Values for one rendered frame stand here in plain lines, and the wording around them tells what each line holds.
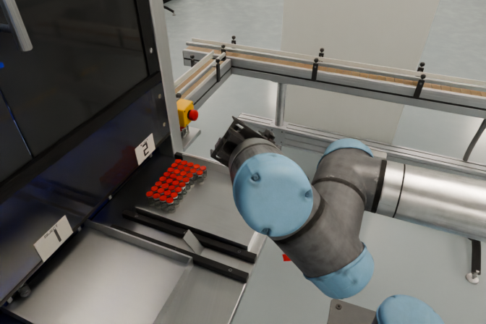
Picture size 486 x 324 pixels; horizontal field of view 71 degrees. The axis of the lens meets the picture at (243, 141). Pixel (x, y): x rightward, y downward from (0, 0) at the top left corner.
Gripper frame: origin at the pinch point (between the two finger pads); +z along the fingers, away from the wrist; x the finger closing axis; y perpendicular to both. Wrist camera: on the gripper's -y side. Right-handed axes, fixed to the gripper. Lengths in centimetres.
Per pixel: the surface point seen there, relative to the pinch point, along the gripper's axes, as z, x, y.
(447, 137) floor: 190, -76, -173
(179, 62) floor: 346, -7, 54
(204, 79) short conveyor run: 93, -6, 16
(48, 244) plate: 6.5, 42.0, 23.6
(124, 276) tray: 12.2, 44.2, 5.5
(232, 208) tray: 28.8, 20.9, -11.9
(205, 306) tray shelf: 3.9, 36.4, -12.5
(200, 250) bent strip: 16.4, 31.2, -7.7
